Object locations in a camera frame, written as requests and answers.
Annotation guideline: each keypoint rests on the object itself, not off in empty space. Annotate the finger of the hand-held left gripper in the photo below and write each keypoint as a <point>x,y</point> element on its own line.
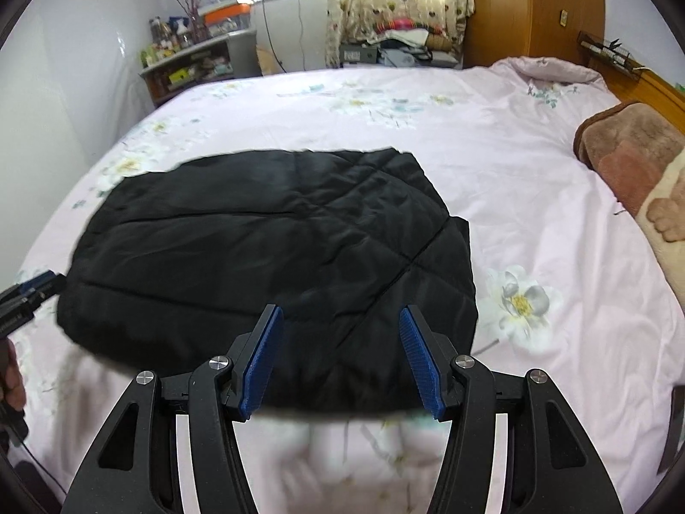
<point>45,284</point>

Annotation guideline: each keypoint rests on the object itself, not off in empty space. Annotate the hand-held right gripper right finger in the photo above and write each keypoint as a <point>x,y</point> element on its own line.
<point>423,364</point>

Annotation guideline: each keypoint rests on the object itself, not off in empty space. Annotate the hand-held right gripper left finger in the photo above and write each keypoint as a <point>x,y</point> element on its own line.
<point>262,364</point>

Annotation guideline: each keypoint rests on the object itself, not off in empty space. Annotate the black puffer jacket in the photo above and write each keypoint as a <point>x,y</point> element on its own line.
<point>267,246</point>

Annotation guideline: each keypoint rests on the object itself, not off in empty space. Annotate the pile of clothes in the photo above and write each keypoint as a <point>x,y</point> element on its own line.
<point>406,43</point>

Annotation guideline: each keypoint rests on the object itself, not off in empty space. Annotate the person's left hand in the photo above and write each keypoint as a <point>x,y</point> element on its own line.
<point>12,375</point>

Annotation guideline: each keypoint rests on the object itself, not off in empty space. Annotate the floral bed sheet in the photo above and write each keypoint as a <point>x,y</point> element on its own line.
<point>481,171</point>

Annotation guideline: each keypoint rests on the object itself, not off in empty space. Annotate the row of bottles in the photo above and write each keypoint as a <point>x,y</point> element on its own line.
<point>166,40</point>

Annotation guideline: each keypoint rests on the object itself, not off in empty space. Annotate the brown plush blanket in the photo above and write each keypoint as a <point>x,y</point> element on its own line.
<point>626,155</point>

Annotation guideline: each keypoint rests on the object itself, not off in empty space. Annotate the grey shelf unit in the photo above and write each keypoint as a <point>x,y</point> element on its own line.
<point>241,53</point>

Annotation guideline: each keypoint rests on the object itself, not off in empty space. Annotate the vase of bare branches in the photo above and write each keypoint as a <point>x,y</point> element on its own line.
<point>190,5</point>

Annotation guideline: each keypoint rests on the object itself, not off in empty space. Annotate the orange lidded storage box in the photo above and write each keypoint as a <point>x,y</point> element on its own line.
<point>227,19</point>

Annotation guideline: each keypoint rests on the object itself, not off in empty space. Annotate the white appliance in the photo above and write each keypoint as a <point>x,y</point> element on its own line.
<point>294,32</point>

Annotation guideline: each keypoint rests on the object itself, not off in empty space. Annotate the wooden headboard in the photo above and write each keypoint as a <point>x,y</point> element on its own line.
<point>655,88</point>

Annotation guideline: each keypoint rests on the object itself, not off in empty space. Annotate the wooden wardrobe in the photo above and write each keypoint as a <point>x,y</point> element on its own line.
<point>514,5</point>

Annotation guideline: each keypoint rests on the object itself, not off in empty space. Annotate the wall switch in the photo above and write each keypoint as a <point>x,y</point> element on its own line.
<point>563,17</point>

